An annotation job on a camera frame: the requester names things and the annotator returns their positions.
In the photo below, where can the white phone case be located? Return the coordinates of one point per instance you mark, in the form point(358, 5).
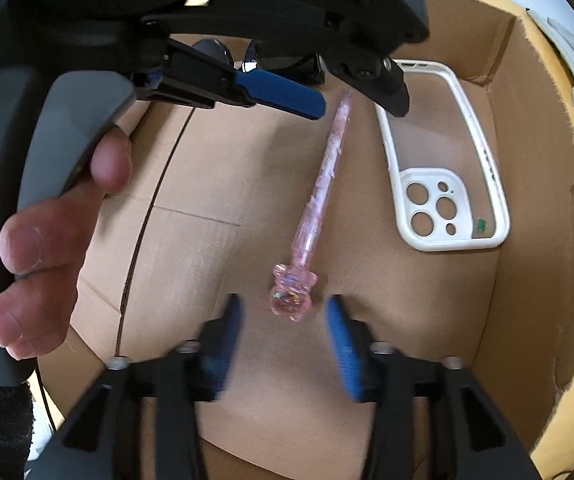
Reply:
point(487, 220)

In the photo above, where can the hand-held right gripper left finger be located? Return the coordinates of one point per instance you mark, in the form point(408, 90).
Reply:
point(223, 345)

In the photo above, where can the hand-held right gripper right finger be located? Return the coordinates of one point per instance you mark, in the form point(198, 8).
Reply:
point(347, 350)

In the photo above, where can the person's left hand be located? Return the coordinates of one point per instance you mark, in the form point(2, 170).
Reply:
point(42, 240)

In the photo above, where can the brown cardboard box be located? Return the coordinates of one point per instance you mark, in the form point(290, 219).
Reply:
point(417, 320)

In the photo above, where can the pink glitter bear pen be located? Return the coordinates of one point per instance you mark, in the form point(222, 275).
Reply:
point(312, 210)

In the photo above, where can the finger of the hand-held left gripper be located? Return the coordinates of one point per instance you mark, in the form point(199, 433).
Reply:
point(382, 85)
point(287, 91)

